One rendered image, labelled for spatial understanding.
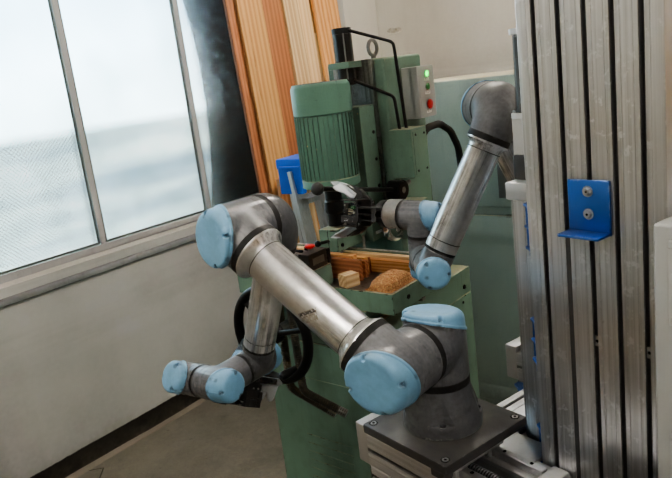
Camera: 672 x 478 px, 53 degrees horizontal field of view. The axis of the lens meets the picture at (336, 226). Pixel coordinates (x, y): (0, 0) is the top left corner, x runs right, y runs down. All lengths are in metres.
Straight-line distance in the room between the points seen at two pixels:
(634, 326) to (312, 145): 1.10
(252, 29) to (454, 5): 1.38
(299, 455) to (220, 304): 1.34
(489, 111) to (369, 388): 0.67
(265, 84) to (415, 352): 2.49
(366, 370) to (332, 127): 0.97
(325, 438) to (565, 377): 1.08
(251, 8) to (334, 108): 1.65
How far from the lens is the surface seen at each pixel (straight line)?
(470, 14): 4.26
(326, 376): 2.08
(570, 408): 1.32
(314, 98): 1.94
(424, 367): 1.16
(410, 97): 2.16
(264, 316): 1.52
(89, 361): 3.07
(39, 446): 3.04
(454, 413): 1.29
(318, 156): 1.96
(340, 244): 2.03
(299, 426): 2.26
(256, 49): 3.48
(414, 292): 1.90
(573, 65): 1.13
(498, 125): 1.49
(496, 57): 4.20
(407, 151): 2.07
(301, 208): 2.87
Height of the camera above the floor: 1.49
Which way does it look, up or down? 13 degrees down
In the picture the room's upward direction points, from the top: 7 degrees counter-clockwise
